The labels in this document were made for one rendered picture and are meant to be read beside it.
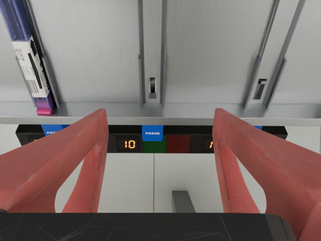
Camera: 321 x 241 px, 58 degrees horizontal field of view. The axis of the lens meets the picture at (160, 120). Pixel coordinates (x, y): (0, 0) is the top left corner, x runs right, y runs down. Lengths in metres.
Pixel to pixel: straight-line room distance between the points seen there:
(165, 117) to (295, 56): 0.14
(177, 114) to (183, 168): 0.77
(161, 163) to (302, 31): 0.83
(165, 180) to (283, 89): 0.79
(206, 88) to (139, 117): 0.08
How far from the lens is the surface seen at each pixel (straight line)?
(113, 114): 0.30
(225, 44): 0.28
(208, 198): 1.10
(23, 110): 0.33
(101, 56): 0.28
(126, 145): 0.38
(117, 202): 1.09
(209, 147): 0.38
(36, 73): 0.29
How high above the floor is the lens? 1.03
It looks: 87 degrees down
